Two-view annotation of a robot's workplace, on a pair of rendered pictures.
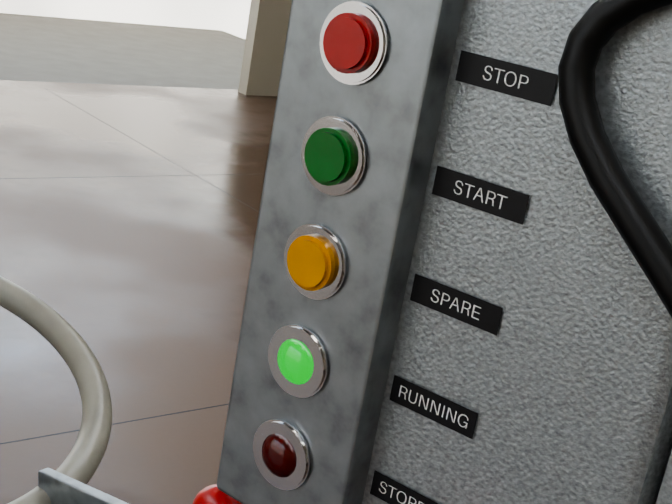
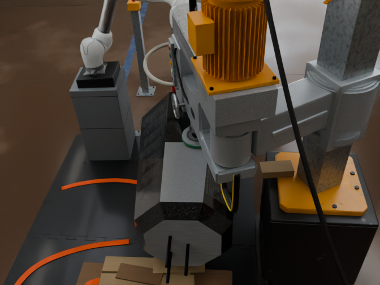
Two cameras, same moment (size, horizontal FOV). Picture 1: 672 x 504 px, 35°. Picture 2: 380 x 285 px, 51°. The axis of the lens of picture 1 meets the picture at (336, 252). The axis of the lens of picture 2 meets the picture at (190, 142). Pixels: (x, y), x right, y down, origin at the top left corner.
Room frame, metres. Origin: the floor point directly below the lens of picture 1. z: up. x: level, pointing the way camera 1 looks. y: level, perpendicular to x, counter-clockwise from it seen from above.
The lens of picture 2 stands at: (-0.96, -1.51, 2.57)
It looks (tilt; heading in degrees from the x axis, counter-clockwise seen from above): 40 degrees down; 44
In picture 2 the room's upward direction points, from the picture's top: 3 degrees counter-clockwise
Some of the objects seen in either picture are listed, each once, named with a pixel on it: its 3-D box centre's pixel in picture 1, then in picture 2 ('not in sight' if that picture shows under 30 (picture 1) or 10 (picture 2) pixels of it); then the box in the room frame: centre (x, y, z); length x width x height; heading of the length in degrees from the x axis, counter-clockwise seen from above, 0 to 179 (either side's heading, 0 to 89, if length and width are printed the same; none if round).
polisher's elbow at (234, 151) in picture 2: not in sight; (230, 139); (0.17, -0.67, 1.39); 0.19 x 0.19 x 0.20
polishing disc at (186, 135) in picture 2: not in sight; (198, 134); (0.54, -0.12, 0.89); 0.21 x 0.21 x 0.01
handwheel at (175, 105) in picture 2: not in sight; (181, 104); (0.38, -0.15, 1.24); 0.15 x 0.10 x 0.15; 56
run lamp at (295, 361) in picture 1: (298, 360); not in sight; (0.48, 0.01, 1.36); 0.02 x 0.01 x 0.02; 56
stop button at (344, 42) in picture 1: (351, 43); not in sight; (0.47, 0.01, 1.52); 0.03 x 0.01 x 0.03; 56
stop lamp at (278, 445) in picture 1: (282, 454); not in sight; (0.48, 0.01, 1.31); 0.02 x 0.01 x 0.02; 56
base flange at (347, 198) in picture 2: not in sight; (317, 181); (0.79, -0.88, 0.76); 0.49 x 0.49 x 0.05; 37
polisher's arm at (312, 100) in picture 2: not in sight; (307, 105); (0.60, -0.82, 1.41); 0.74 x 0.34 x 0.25; 161
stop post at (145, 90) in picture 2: not in sight; (140, 49); (1.56, 1.63, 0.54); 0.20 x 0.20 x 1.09; 37
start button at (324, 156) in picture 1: (331, 156); not in sight; (0.47, 0.01, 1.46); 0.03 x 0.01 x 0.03; 56
